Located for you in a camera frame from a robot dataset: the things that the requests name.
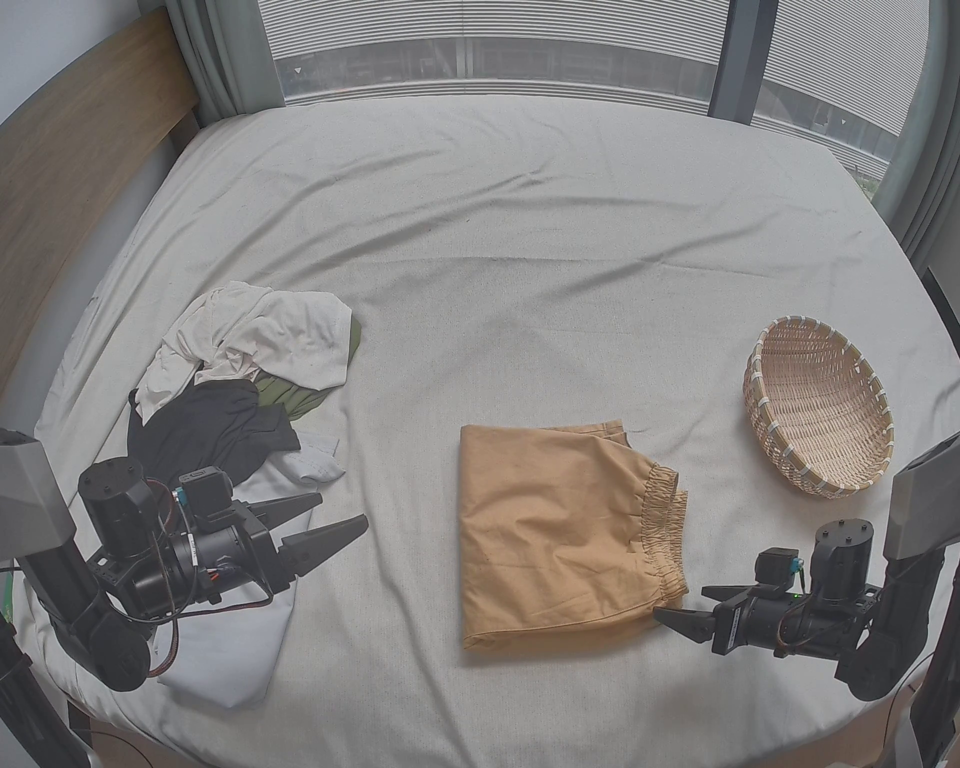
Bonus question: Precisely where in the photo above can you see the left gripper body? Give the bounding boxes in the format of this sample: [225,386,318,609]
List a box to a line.
[167,504,299,603]

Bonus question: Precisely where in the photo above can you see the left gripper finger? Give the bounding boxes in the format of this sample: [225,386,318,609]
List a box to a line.
[279,513,372,579]
[249,490,325,531]

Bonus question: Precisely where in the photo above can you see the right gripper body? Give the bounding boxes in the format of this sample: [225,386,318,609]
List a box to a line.
[711,587,816,657]

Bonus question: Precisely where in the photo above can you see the tan shorts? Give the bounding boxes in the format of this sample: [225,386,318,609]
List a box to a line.
[459,420,690,652]

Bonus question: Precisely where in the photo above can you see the pale grey garment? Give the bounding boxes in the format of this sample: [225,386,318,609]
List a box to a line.
[153,431,346,710]

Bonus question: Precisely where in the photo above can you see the black garment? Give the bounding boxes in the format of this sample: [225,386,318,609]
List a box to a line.
[126,381,303,498]

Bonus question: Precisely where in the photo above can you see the green garment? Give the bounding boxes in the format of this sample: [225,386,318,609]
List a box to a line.
[251,315,365,423]

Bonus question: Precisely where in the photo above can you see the white garment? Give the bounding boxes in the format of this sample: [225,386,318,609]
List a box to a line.
[135,281,354,427]

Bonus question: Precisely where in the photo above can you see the round woven basket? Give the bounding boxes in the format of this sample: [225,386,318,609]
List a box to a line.
[742,315,895,500]

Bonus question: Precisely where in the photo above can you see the grey-green curtain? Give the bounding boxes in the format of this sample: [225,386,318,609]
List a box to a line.
[870,0,960,264]
[161,0,290,125]

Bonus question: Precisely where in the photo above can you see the window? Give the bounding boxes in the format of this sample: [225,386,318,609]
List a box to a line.
[258,0,924,196]

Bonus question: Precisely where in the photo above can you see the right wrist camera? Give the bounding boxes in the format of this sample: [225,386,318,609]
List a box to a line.
[753,548,801,595]

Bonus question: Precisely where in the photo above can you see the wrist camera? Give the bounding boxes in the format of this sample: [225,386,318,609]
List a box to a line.
[176,465,234,526]
[753,548,801,595]

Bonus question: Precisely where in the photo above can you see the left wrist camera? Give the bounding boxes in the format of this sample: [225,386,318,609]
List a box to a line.
[176,465,234,526]

